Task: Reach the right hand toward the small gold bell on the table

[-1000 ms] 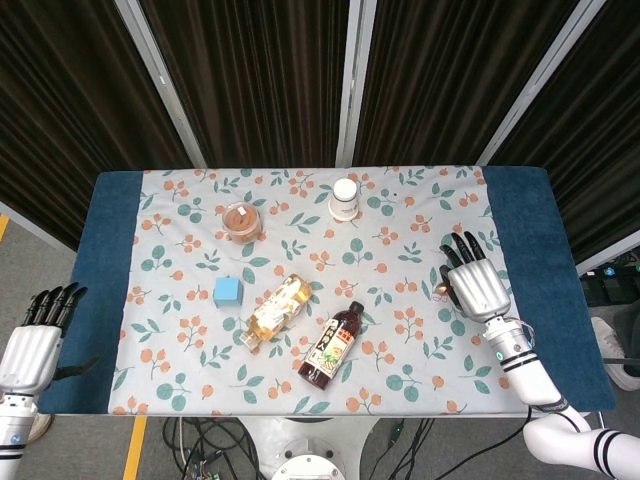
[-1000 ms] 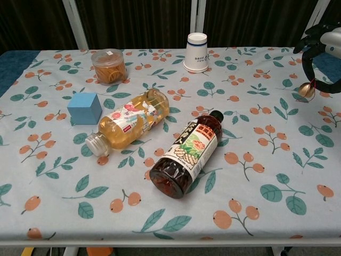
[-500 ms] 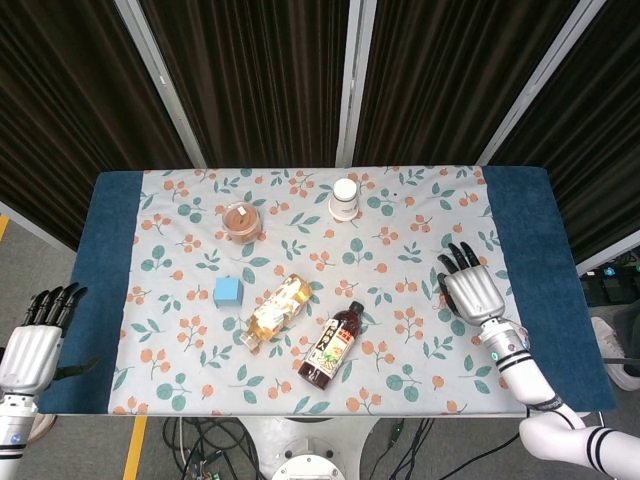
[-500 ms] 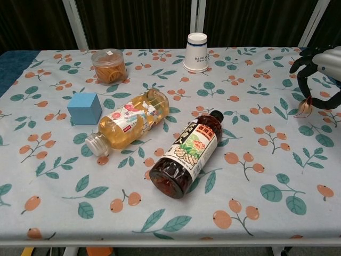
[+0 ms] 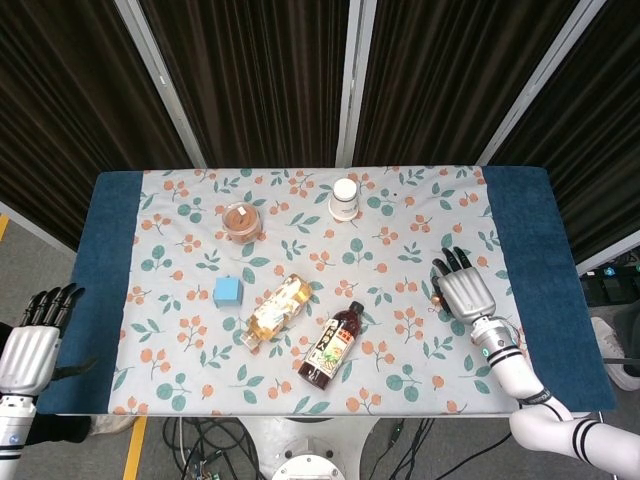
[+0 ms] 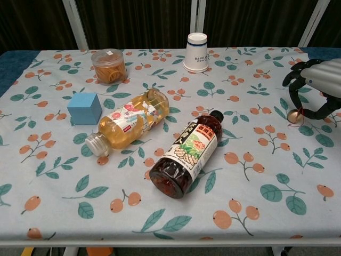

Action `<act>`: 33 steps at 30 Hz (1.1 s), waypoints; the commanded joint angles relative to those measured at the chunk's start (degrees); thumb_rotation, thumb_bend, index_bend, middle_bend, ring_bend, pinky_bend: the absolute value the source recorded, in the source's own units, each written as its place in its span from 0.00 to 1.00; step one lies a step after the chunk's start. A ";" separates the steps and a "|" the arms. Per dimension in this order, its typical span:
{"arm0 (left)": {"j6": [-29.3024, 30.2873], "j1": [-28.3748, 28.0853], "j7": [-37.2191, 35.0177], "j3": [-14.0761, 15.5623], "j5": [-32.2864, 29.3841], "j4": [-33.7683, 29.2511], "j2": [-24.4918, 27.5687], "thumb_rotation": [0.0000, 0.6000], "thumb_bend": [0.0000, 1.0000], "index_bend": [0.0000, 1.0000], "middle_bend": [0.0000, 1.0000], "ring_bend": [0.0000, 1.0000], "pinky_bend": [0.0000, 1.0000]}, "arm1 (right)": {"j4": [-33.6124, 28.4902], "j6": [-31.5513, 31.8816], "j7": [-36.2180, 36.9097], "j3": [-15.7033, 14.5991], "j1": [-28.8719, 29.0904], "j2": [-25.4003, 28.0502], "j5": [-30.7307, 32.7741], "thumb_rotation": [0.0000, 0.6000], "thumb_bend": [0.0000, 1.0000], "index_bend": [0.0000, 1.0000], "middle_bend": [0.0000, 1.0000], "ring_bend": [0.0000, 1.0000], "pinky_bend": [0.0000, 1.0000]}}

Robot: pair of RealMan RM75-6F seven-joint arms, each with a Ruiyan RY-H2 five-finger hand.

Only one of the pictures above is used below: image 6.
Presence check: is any white metal frame post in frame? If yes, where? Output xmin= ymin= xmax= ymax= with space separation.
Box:
xmin=62 ymin=0 xmax=89 ymax=50
xmin=190 ymin=0 xmax=206 ymax=35
xmin=297 ymin=0 xmax=327 ymax=48

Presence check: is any dark tea bottle black cap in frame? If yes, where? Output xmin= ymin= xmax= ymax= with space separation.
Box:
xmin=149 ymin=109 xmax=224 ymax=199

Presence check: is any orange object under table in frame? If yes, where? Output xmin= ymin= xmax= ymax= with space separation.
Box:
xmin=86 ymin=247 xmax=113 ymax=256

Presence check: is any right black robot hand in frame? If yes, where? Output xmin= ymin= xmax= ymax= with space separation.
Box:
xmin=282 ymin=59 xmax=341 ymax=121

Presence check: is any yellow tea bottle white cap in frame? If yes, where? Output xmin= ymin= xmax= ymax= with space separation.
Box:
xmin=85 ymin=89 xmax=171 ymax=157

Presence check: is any clear jar of rubber bands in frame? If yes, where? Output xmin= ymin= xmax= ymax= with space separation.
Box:
xmin=91 ymin=49 xmax=127 ymax=85

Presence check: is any floral fruit print tablecloth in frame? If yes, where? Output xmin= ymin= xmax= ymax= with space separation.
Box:
xmin=0 ymin=47 xmax=341 ymax=241

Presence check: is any white paper cup blue stripe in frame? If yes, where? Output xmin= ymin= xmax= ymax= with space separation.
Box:
xmin=183 ymin=32 xmax=209 ymax=74

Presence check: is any light blue cube block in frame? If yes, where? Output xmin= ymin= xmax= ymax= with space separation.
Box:
xmin=67 ymin=92 xmax=103 ymax=125

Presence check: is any small gold bell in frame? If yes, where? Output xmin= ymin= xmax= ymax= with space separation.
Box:
xmin=286 ymin=106 xmax=306 ymax=126

